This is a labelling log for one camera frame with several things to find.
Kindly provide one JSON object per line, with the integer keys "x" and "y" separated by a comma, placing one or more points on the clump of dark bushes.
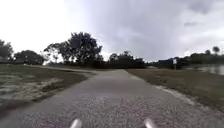
{"x": 126, "y": 61}

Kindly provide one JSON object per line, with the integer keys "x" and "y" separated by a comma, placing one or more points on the dry grass field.
{"x": 186, "y": 81}

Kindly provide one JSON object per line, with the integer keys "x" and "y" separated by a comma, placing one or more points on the distant row of trees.
{"x": 200, "y": 58}

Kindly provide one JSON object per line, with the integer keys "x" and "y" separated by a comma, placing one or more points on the patchy grass and dirt ground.
{"x": 26, "y": 80}

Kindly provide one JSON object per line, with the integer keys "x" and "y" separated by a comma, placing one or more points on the white sign on post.
{"x": 174, "y": 62}

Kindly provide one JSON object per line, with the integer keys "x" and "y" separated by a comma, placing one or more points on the grey gravel path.
{"x": 113, "y": 90}

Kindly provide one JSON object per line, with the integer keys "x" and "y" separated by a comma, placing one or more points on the pale water surface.
{"x": 213, "y": 69}

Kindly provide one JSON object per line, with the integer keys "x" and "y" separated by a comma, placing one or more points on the dark tree with flat crown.
{"x": 5, "y": 50}

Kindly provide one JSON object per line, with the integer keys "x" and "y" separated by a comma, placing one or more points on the low dark round tree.
{"x": 28, "y": 56}

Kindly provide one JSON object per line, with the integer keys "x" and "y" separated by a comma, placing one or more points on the large dark broad tree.
{"x": 81, "y": 46}

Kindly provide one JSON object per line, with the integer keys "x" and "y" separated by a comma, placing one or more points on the robot's own part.
{"x": 76, "y": 123}
{"x": 149, "y": 123}

